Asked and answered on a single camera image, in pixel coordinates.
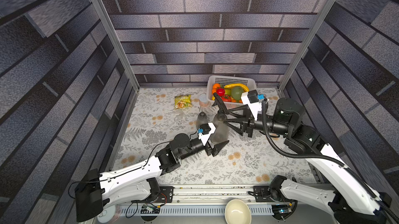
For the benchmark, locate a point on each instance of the yellow banana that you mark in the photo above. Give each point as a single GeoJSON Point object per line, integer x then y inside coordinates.
{"type": "Point", "coordinates": [230, 86]}

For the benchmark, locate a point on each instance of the left aluminium frame post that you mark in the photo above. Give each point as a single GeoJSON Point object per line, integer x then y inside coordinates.
{"type": "Point", "coordinates": [110, 30]}

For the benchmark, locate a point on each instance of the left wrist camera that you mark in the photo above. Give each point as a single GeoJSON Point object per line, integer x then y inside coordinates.
{"type": "Point", "coordinates": [205, 131]}

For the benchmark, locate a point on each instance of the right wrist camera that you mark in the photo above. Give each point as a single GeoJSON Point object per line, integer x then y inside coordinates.
{"type": "Point", "coordinates": [253, 100]}

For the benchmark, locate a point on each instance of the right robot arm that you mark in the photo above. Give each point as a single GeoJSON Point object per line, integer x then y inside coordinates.
{"type": "Point", "coordinates": [352, 201]}

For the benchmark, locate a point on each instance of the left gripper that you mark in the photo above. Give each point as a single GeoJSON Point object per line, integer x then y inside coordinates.
{"type": "Point", "coordinates": [216, 150]}

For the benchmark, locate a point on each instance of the right aluminium frame post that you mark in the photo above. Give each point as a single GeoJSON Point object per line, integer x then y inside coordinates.
{"type": "Point", "coordinates": [320, 17]}

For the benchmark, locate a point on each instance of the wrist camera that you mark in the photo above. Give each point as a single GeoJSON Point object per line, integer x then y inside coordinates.
{"type": "Point", "coordinates": [205, 131]}
{"type": "Point", "coordinates": [253, 100]}

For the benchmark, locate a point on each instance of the red apple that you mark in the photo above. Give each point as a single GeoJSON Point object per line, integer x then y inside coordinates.
{"type": "Point", "coordinates": [220, 92]}

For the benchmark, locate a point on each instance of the aluminium frame post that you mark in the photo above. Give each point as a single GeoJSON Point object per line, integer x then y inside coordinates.
{"type": "Point", "coordinates": [320, 17]}
{"type": "Point", "coordinates": [110, 30]}

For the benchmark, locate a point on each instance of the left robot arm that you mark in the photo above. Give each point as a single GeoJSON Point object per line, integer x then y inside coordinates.
{"type": "Point", "coordinates": [98, 191]}

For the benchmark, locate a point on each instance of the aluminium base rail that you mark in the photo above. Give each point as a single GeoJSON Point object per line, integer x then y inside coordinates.
{"type": "Point", "coordinates": [211, 200]}

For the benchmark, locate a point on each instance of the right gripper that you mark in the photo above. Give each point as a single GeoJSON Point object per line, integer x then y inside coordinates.
{"type": "Point", "coordinates": [246, 125]}

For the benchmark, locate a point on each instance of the cream ceramic bowl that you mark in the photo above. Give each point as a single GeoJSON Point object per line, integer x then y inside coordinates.
{"type": "Point", "coordinates": [237, 212]}

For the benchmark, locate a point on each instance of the grey translucent spray bottle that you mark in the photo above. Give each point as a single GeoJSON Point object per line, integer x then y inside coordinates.
{"type": "Point", "coordinates": [221, 133]}
{"type": "Point", "coordinates": [201, 119]}

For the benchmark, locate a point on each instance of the yellow snack bag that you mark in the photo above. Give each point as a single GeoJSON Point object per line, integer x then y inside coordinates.
{"type": "Point", "coordinates": [182, 101]}

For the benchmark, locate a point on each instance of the green round fruit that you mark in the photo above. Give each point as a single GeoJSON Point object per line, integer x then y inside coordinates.
{"type": "Point", "coordinates": [236, 93]}

